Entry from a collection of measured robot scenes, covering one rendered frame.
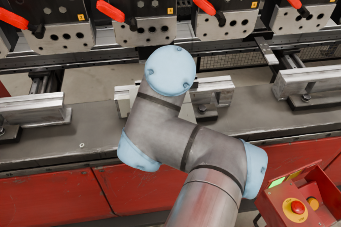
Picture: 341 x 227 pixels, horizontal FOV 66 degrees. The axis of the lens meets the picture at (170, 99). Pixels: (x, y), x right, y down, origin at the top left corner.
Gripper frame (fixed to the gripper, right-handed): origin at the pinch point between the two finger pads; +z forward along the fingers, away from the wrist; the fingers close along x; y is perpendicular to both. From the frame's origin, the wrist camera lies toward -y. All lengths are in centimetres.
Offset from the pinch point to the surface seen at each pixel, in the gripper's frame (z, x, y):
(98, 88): 150, 43, 16
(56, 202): 37, 44, -37
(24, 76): 166, 108, 34
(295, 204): 1, -36, -36
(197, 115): 12.3, -12.0, -7.6
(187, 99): 4.5, -8.0, -2.2
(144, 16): -12.4, 2.4, 17.7
